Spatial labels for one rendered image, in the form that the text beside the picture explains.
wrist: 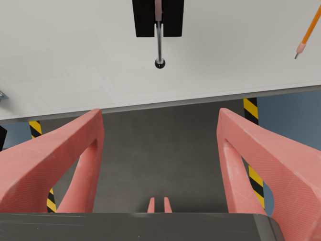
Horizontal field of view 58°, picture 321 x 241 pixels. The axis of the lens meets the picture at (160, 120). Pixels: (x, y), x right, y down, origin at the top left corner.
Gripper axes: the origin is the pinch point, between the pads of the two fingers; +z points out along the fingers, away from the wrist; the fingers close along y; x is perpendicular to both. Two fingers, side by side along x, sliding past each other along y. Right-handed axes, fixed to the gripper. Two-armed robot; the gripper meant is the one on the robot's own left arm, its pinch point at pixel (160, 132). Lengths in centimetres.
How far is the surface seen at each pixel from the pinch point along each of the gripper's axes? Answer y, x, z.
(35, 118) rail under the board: 25, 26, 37
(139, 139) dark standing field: 11, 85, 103
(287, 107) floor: -58, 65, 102
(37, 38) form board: 16.4, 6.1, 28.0
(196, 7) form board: -4.3, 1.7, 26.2
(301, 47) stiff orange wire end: -12.5, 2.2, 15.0
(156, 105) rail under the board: 0.7, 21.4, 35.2
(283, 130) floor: -57, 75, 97
